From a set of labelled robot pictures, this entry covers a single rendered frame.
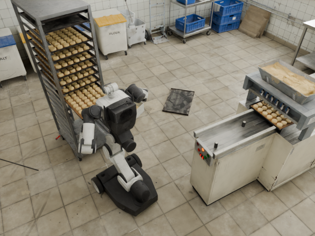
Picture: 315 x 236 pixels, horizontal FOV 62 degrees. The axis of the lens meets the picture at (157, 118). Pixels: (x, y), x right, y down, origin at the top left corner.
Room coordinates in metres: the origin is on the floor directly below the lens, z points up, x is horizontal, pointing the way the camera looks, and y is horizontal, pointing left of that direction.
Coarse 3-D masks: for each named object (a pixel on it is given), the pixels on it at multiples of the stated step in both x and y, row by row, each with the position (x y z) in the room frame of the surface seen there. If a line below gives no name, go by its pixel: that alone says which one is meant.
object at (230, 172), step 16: (224, 128) 1.80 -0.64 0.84; (240, 128) 1.80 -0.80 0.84; (256, 128) 1.80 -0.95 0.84; (208, 144) 1.59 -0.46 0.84; (224, 144) 1.59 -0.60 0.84; (256, 144) 1.63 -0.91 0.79; (224, 160) 1.46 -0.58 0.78; (240, 160) 1.56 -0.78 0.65; (256, 160) 1.68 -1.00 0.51; (192, 176) 1.69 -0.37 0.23; (208, 176) 1.48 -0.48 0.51; (224, 176) 1.48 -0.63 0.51; (240, 176) 1.60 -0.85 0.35; (256, 176) 1.73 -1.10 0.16; (208, 192) 1.44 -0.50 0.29; (224, 192) 1.52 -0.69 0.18
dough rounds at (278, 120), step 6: (258, 108) 2.00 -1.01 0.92; (264, 108) 2.00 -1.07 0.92; (270, 108) 2.02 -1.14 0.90; (264, 114) 1.91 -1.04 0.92; (270, 114) 1.93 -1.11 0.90; (276, 114) 1.90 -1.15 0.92; (270, 120) 1.84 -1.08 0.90; (276, 120) 1.82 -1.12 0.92; (282, 120) 1.84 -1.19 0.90; (288, 120) 1.82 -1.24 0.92; (282, 126) 1.75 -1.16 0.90
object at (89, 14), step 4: (88, 4) 2.35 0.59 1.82; (88, 8) 2.33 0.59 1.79; (88, 16) 2.34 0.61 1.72; (92, 20) 2.34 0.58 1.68; (92, 24) 2.34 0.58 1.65; (92, 28) 2.33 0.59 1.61; (92, 32) 2.33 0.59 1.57; (92, 36) 2.33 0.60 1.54; (96, 40) 2.35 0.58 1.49; (96, 44) 2.34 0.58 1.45; (96, 48) 2.34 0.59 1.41; (96, 52) 2.33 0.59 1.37; (96, 60) 2.34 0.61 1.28; (100, 64) 2.35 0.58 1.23; (100, 68) 2.34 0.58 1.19; (100, 72) 2.34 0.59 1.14; (100, 76) 2.33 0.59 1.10; (100, 84) 2.35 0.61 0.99
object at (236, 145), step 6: (264, 132) 1.68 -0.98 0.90; (270, 132) 1.72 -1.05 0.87; (246, 138) 1.61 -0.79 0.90; (252, 138) 1.61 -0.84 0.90; (258, 138) 1.65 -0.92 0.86; (234, 144) 1.54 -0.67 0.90; (240, 144) 1.54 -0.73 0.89; (246, 144) 1.58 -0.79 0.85; (222, 150) 1.47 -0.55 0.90; (228, 150) 1.48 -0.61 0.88; (216, 156) 1.42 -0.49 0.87
